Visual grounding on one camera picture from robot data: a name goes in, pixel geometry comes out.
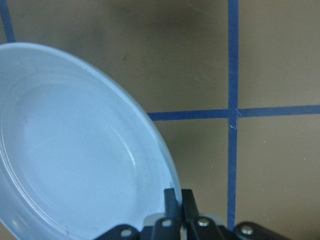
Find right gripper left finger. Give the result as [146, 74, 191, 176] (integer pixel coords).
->
[163, 188, 181, 223]

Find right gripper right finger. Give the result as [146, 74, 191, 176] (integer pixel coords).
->
[181, 189, 200, 225]

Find blue plate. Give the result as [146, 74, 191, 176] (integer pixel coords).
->
[0, 43, 182, 240]

